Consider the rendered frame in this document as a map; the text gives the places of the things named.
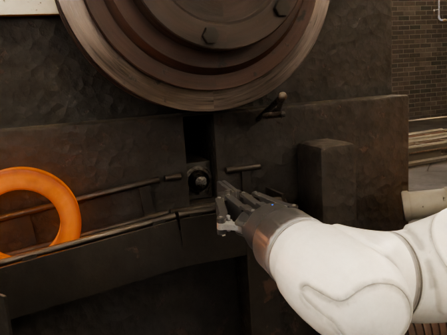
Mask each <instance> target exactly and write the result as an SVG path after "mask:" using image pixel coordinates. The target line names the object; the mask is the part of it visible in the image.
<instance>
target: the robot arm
mask: <svg viewBox="0 0 447 335"><path fill-rule="evenodd" d="M217 194H218V197H216V215H217V232H218V235H225V234H226V232H230V231H231V230H232V231H235V232H236V234H238V235H239V236H242V237H244V238H245V240H246V241H247V244H248V245H249V247H250V248H251V249H252V250H253V254H254V256H255V259H256V260H257V262H258V263H259V264H260V265H261V266H262V267H263V268H264V269H265V270H266V271H267V273H268V274H269V275H270V277H271V278H272V279H273V280H274V281H275V282H276V283H277V287H278V289H279V291H280V293H281V294H282V295H283V297H284V299H285V300H286V301H287V302H288V304H289V305H290V306H291V307H292V309H293V310H294V311H295V312H296V313H297V314H298V315H299V316H300V317H301V318H302V319H303V320H304V321H305V322H306V323H308V325H310V326H311V327H312V328H313V329H315V330H316V331H317V332H318V333H320V334H321V335H405V333H406V331H407V330H408V328H409V326H410V323H415V324H432V323H444V322H447V208H446V209H444V210H442V211H441V212H439V213H436V214H434V215H431V216H429V217H426V218H424V219H421V220H419V221H415V222H413V223H409V224H407V225H405V226H404V228H403V229H402V230H398V231H372V230H366V229H359V228H354V227H348V226H345V225H340V224H334V225H328V224H323V223H322V222H320V221H318V220H317V219H314V218H312V217H311V216H310V215H308V214H306V213H305V212H303V211H302V210H300V209H298V205H296V204H292V203H286V202H284V201H280V200H278V199H276V198H273V197H270V196H268V195H266V194H263V193H260V192H258V191H253V192H252V195H250V194H248V193H247V192H244V191H243V192H242V191H241V190H239V189H236V188H235V187H234V186H232V185H231V184H229V183H228V182H227V181H226V180H223V181H217ZM259 200H260V202H259ZM227 213H229V214H230V215H232V216H233V217H234V218H235V219H236V220H235V222H233V221H232V219H230V215H228V214H227Z"/></svg>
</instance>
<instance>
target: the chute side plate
mask: <svg viewBox="0 0 447 335"><path fill-rule="evenodd" d="M180 232H181V237H180ZM244 255H247V253H246V242H245V238H244V237H242V236H239V235H238V234H236V232H235V231H232V230H231V231H230V232H226V234H225V236H222V235H218V232H217V215H216V213H211V214H207V215H199V216H194V217H186V218H181V219H180V231H179V227H178V221H177V220H176V219H175V220H173V221H168V222H165V223H161V224H158V225H153V226H151V227H146V228H143V229H139V230H136V231H131V232H129V233H124V234H121V235H117V236H114V237H109V238H107V239H102V240H99V241H95V242H92V243H87V244H85V245H80V246H77V247H73V248H70V249H65V250H63V251H58V252H56V253H51V254H48V255H43V256H41V257H36V258H34V259H29V260H26V261H21V262H19V263H14V264H12V265H7V266H4V267H0V293H1V294H4V295H6V296H7V302H8V307H9V315H10V320H11V319H14V318H18V317H21V316H24V315H28V314H31V313H34V312H38V311H40V310H44V309H47V308H51V307H54V306H58V305H60V304H64V303H67V302H70V301H74V300H77V299H80V298H84V297H86V296H90V295H93V294H97V293H100V292H104V291H106V290H110V289H113V288H116V287H120V286H123V285H126V284H130V283H132V282H136V281H139V280H143V279H147V278H150V277H153V276H156V275H160V274H163V273H166V272H169V271H173V270H176V269H180V268H182V267H187V266H191V265H198V264H202V263H208V262H212V261H219V260H223V259H229V258H234V257H240V256H244Z"/></svg>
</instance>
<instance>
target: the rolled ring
mask: <svg viewBox="0 0 447 335"><path fill-rule="evenodd" d="M18 189H25V190H30V191H35V192H37V193H40V194H41V195H44V196H45V197H46V198H47V199H49V200H50V201H51V202H52V203H53V205H54V206H55V207H56V209H57V211H58V213H59V217H60V221H61V223H60V228H59V232H58V234H57V236H56V238H55V240H54V241H53V242H52V243H51V244H50V245H49V246H51V245H56V244H59V243H64V242H66V241H71V240H74V239H78V238H79V237H80V231H81V216H80V209H79V206H78V203H77V200H76V198H75V196H74V194H73V193H72V191H71V190H70V189H69V187H68V186H67V185H66V184H65V183H64V182H63V181H61V180H60V179H59V178H58V177H56V176H55V175H53V174H51V173H49V172H47V171H44V170H41V169H37V168H33V167H10V168H6V169H2V170H0V195H1V194H3V193H6V192H8V191H13V190H18ZM7 257H11V256H10V255H6V254H4V253H2V252H0V259H4V258H7Z"/></svg>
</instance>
